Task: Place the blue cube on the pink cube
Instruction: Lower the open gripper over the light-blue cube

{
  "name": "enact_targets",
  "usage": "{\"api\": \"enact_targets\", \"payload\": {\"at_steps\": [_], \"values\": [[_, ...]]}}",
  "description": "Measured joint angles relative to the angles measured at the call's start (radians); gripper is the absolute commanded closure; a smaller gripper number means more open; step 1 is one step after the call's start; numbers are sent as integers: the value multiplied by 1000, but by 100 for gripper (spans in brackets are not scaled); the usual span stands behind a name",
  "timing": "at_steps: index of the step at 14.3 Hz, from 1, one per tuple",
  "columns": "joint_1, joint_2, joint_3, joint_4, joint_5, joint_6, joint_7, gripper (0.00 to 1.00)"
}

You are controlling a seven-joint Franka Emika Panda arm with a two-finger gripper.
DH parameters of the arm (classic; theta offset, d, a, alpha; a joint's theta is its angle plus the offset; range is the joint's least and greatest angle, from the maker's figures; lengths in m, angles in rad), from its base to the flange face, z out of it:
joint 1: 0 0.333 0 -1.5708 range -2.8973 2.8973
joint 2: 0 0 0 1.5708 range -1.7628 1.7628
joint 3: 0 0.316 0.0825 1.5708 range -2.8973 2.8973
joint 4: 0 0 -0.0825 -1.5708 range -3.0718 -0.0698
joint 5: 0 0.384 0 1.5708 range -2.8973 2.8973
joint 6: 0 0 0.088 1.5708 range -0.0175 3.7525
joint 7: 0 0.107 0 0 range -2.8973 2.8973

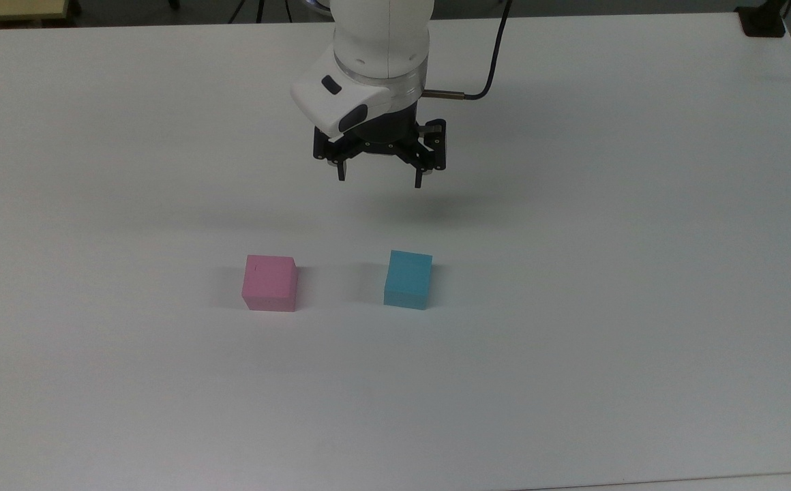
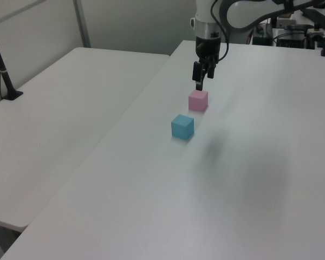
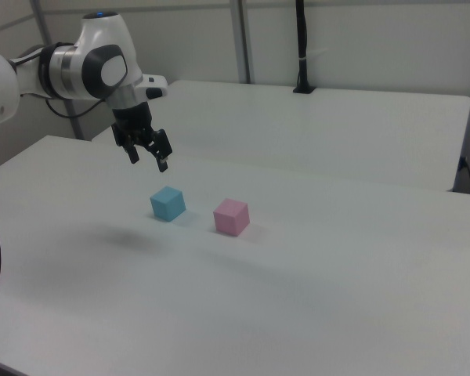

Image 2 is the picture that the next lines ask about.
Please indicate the blue cube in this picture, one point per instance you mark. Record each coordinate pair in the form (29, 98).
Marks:
(182, 127)

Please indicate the black lab equipment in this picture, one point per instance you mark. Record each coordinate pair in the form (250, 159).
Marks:
(289, 29)

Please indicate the black camera stand pole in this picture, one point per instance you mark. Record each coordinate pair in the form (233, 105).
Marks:
(1, 67)

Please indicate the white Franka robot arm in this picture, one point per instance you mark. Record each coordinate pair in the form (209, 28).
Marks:
(205, 13)

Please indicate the pink cube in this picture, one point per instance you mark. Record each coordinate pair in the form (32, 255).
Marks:
(197, 100)

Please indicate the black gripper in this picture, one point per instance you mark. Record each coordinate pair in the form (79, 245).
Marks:
(207, 46)

